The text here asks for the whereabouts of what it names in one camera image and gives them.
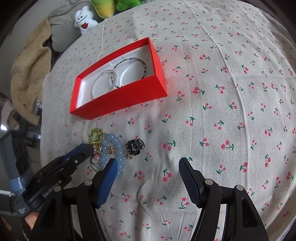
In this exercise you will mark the yellow green carrot plush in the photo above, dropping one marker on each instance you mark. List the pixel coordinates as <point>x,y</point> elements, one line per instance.
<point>104,9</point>

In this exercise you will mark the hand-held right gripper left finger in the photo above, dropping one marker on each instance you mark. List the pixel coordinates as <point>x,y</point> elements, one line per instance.
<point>106,185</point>

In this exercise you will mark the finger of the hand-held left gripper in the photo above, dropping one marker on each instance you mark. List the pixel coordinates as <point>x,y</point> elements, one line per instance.
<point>79,151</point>

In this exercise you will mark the white rabbit plush toy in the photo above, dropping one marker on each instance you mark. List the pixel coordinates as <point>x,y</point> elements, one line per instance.
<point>84,19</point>

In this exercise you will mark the green tree plush toy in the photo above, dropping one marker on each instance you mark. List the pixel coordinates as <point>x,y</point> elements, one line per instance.
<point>126,4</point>

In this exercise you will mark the red cardboard box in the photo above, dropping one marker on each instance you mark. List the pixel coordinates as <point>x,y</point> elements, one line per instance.
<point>120,99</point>

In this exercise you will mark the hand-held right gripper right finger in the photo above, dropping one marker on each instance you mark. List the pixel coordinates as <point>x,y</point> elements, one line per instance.
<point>191,183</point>

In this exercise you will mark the beige quilted blanket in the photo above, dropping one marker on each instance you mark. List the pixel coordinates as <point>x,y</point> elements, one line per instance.
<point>30,69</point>

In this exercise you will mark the plain grey pillow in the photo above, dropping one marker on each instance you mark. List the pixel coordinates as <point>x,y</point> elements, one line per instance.
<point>62,30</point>

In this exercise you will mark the black hair claw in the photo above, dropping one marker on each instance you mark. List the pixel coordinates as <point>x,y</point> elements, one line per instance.
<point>135,146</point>

